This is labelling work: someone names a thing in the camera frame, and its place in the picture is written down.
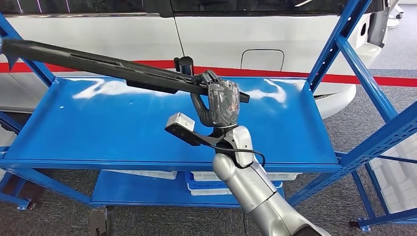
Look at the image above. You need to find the red barrier belt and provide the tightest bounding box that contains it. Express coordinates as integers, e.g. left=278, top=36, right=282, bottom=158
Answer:
left=193, top=66, right=417, bottom=88
left=0, top=60, right=177, bottom=74

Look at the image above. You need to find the blue plastic crate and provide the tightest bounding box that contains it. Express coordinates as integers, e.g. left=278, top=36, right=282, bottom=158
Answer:
left=185, top=172, right=283, bottom=191

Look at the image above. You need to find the blue metal shelf rack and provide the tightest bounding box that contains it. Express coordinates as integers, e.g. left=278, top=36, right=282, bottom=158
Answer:
left=335, top=151, right=417, bottom=233
left=0, top=0, right=417, bottom=212

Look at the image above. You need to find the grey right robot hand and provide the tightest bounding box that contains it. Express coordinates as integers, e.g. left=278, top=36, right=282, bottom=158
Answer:
left=190, top=70, right=241, bottom=128

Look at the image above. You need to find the white moulded foam tray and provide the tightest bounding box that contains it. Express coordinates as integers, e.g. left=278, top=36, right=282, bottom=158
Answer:
left=369, top=132, right=417, bottom=214

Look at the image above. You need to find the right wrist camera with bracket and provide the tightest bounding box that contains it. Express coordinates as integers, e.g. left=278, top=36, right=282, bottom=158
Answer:
left=164, top=112, right=229, bottom=147

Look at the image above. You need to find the black stanchion post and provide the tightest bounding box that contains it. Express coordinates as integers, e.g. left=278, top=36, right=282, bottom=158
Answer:
left=173, top=56, right=194, bottom=76

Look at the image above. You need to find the dark left wrist camera mount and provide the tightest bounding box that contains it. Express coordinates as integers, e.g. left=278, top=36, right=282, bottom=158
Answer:
left=89, top=206, right=108, bottom=236

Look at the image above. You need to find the white stand base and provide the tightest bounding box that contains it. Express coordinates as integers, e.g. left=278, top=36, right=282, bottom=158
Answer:
left=387, top=0, right=405, bottom=30

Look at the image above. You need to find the black plastic plate part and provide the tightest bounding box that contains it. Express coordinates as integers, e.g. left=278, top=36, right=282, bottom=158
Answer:
left=0, top=38, right=251, bottom=104

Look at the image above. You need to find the white car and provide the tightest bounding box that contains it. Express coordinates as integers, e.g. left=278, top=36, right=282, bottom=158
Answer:
left=0, top=0, right=391, bottom=119

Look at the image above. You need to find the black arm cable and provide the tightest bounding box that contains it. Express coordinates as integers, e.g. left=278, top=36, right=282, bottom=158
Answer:
left=208, top=143, right=266, bottom=168

